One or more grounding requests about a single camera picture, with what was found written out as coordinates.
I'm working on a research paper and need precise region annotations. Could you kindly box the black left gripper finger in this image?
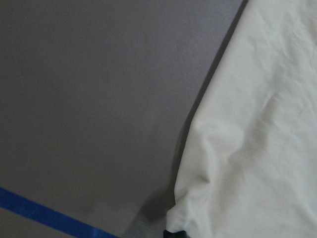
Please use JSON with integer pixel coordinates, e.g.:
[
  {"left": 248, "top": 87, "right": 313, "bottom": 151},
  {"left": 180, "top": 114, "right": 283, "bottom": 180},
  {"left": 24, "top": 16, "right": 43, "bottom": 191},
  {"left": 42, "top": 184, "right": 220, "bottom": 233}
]
[{"left": 163, "top": 230, "right": 186, "bottom": 238}]

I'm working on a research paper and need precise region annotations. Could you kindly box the cream long-sleeve printed shirt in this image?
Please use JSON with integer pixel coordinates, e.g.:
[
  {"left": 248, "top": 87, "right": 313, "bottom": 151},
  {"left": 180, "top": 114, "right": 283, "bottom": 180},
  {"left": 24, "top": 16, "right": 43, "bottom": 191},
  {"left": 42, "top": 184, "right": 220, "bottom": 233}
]
[{"left": 166, "top": 0, "right": 317, "bottom": 238}]

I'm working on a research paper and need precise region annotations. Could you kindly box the blue tape line crosswise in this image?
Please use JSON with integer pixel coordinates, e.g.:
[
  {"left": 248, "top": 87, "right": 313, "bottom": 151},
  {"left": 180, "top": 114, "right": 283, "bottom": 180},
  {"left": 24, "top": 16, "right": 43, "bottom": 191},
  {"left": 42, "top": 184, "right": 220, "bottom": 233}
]
[{"left": 0, "top": 188, "right": 115, "bottom": 238}]

